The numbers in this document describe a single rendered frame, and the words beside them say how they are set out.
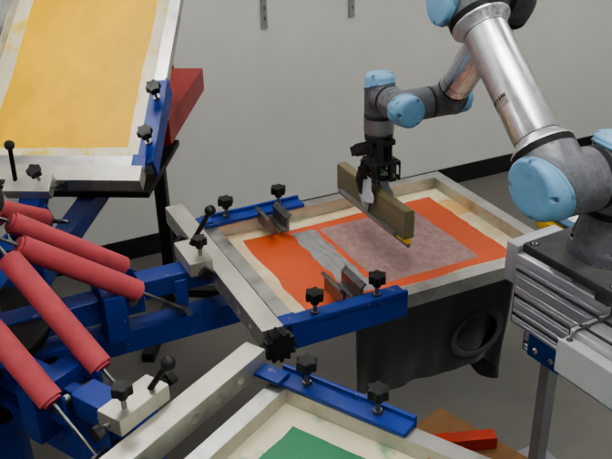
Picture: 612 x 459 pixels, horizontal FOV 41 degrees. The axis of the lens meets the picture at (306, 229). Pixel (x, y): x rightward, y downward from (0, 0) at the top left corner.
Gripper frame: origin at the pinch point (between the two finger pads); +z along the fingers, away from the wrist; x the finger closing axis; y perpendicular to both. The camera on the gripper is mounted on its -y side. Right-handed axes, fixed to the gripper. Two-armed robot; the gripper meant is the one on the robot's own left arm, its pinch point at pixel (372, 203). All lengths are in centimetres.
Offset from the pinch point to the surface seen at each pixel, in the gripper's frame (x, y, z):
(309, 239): -13.0, -12.1, 12.9
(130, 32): -37, -89, -31
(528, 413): 76, -14, 109
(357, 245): -2.6, -3.7, 13.6
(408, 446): -34, 71, 12
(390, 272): -2.3, 13.1, 13.6
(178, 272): -54, 2, 5
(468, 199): 36.7, -7.9, 10.3
